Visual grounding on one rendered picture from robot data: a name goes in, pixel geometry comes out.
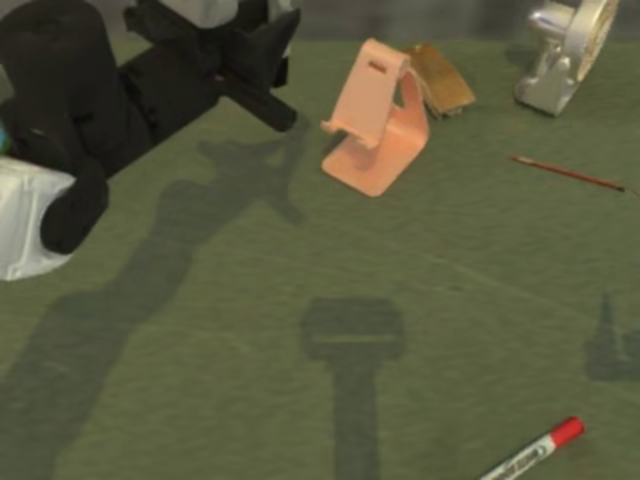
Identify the pink phone stand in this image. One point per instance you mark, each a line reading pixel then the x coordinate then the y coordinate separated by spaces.
pixel 376 120

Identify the golden brown wooden block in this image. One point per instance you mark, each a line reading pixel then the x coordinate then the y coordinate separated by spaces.
pixel 446 84

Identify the green table cloth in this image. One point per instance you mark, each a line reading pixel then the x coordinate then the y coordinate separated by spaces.
pixel 320 310

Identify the silver white tape dispenser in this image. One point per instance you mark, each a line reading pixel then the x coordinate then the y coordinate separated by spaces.
pixel 565 50

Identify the red capped whiteboard marker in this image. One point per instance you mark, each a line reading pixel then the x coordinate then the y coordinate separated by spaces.
pixel 540 450

